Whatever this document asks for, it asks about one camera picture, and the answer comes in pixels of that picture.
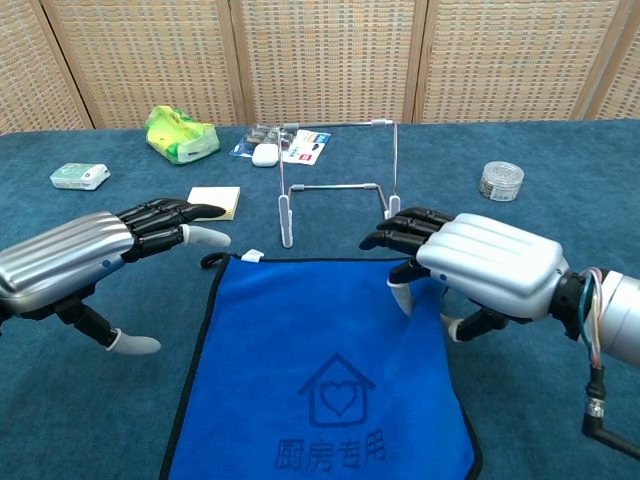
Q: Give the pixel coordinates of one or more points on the white earbuds case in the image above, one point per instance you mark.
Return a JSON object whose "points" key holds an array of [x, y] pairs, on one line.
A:
{"points": [[265, 156]]}

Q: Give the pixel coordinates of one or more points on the blue kitchen towel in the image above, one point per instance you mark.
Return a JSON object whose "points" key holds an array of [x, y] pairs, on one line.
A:
{"points": [[300, 320]]}

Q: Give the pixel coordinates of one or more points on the small green-white tissue packet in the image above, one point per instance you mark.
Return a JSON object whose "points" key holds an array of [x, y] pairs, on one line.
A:
{"points": [[80, 176]]}

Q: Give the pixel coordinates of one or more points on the blister card of clips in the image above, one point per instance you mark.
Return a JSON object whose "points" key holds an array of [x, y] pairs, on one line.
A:
{"points": [[310, 145]]}

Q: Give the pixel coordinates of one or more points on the clear plastic jar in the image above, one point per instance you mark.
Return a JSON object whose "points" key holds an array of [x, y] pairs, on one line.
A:
{"points": [[501, 182]]}

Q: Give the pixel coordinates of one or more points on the yellow-green tissue pack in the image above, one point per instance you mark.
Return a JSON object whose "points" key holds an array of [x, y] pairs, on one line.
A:
{"points": [[175, 135]]}

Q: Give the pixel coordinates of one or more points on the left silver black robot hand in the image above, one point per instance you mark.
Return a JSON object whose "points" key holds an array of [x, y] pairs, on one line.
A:
{"points": [[65, 255]]}

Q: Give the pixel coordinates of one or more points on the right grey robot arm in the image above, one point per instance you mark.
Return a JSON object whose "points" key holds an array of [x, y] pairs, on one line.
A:
{"points": [[622, 310]]}

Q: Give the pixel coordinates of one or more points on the teal carpet table cover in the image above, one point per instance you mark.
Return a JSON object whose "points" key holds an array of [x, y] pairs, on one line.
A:
{"points": [[525, 400]]}

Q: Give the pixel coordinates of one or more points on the yellow sticky note pad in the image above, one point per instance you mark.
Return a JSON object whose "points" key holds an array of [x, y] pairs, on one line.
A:
{"points": [[220, 197]]}

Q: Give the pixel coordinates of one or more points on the bamboo folding screen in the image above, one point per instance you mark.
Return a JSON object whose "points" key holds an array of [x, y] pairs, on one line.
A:
{"points": [[325, 60]]}

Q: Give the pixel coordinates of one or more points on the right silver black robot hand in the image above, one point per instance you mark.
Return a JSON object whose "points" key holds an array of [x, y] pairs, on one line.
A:
{"points": [[490, 265]]}

